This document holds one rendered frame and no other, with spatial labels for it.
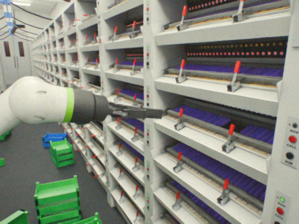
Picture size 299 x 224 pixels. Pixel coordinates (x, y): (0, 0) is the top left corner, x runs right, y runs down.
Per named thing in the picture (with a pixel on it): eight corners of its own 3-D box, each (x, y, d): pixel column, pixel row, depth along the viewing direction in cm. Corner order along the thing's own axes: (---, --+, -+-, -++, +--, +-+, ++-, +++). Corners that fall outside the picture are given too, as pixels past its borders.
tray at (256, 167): (269, 187, 62) (266, 160, 58) (155, 129, 113) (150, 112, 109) (309, 150, 70) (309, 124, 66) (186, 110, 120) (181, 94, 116)
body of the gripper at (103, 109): (85, 116, 67) (114, 119, 72) (93, 124, 60) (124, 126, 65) (88, 92, 66) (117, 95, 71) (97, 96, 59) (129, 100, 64)
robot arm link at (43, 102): (5, 128, 49) (10, 78, 47) (7, 115, 59) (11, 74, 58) (71, 130, 56) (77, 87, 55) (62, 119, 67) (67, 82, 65)
